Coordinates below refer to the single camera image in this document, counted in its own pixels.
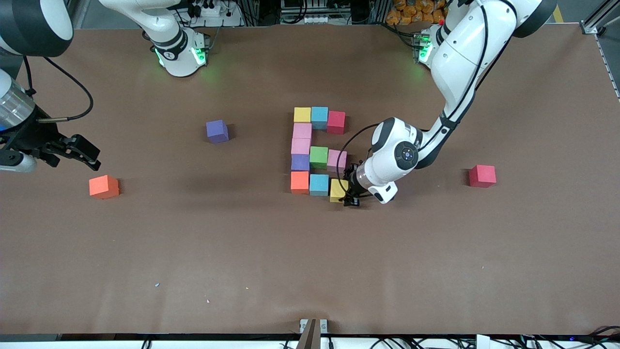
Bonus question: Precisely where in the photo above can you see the green foam cube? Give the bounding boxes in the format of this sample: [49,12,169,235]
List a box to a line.
[310,146,329,170]

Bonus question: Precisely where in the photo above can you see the red foam cube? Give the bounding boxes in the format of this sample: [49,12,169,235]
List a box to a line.
[327,111,346,135]
[468,165,497,188]

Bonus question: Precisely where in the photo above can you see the orange foam cube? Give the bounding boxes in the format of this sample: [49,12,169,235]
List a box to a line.
[89,174,120,200]
[290,171,310,194]

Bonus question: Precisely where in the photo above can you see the bag of orange fruit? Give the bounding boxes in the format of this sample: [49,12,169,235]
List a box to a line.
[386,0,447,26]

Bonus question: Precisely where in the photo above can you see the white power strip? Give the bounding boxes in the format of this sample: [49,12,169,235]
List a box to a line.
[186,4,228,17]

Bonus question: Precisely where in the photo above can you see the grey metal mount bracket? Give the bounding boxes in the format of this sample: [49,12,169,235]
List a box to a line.
[299,318,328,349]

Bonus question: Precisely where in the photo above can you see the aluminium table edge rail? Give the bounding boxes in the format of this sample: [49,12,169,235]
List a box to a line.
[595,35,620,101]

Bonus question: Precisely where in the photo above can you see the aluminium frame post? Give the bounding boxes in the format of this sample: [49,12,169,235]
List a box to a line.
[580,0,620,35]

